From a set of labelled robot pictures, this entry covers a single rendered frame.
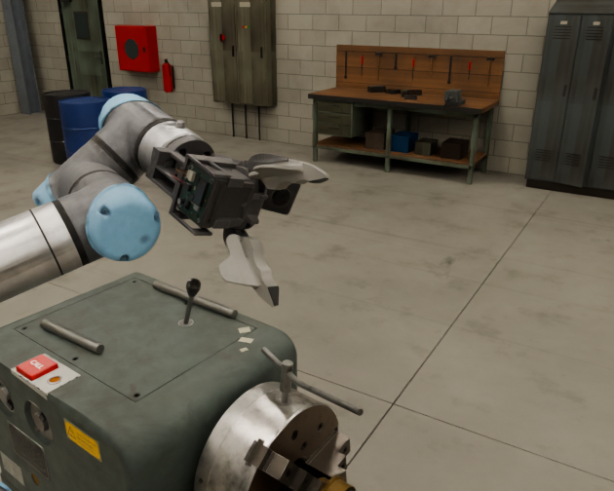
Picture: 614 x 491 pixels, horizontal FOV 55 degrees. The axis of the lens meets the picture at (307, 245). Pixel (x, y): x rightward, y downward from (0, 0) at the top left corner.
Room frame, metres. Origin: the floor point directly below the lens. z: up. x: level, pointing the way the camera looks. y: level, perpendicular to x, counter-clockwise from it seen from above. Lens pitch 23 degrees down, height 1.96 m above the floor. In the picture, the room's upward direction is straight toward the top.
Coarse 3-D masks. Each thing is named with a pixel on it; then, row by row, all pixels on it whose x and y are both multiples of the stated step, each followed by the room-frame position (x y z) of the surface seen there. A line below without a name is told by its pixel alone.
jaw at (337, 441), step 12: (336, 432) 1.00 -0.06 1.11; (324, 444) 0.97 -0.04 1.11; (336, 444) 0.97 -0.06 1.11; (348, 444) 0.98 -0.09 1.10; (312, 456) 0.94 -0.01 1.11; (324, 456) 0.94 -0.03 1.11; (336, 456) 0.94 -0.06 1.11; (300, 468) 0.94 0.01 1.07; (312, 468) 0.91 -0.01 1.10; (324, 468) 0.91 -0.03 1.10; (336, 468) 0.91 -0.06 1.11
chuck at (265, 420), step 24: (264, 408) 0.92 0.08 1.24; (288, 408) 0.92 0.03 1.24; (312, 408) 0.95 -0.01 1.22; (240, 432) 0.88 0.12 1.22; (264, 432) 0.87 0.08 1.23; (288, 432) 0.89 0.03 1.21; (312, 432) 0.95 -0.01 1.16; (216, 456) 0.86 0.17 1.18; (240, 456) 0.84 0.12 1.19; (288, 456) 0.89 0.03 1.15; (216, 480) 0.83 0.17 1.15; (240, 480) 0.81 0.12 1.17; (264, 480) 0.83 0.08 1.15
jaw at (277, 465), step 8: (256, 448) 0.85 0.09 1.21; (264, 448) 0.84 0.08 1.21; (256, 456) 0.84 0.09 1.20; (264, 456) 0.83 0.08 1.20; (272, 456) 0.84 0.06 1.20; (280, 456) 0.84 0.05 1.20; (248, 464) 0.83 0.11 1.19; (256, 464) 0.83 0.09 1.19; (264, 464) 0.83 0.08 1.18; (272, 464) 0.83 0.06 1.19; (280, 464) 0.82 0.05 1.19; (288, 464) 0.82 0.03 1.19; (272, 472) 0.82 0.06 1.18; (280, 472) 0.81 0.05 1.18; (288, 472) 0.83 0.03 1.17; (296, 472) 0.84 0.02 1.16; (304, 472) 0.83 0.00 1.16; (280, 480) 0.80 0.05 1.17; (288, 480) 0.82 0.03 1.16; (296, 480) 0.83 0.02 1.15; (304, 480) 0.83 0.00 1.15; (312, 480) 0.84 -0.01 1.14; (320, 480) 0.84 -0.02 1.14; (296, 488) 0.82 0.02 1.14; (304, 488) 0.83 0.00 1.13; (312, 488) 0.83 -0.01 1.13; (320, 488) 0.83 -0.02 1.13
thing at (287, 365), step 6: (288, 360) 0.96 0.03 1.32; (282, 366) 0.95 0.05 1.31; (288, 366) 0.94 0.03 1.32; (282, 372) 0.95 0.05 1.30; (282, 378) 0.94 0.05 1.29; (288, 378) 0.94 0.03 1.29; (282, 384) 0.94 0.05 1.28; (288, 384) 0.94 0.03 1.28; (282, 390) 0.94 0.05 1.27; (288, 390) 0.94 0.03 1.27; (282, 396) 0.94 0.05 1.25; (282, 402) 0.94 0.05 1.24
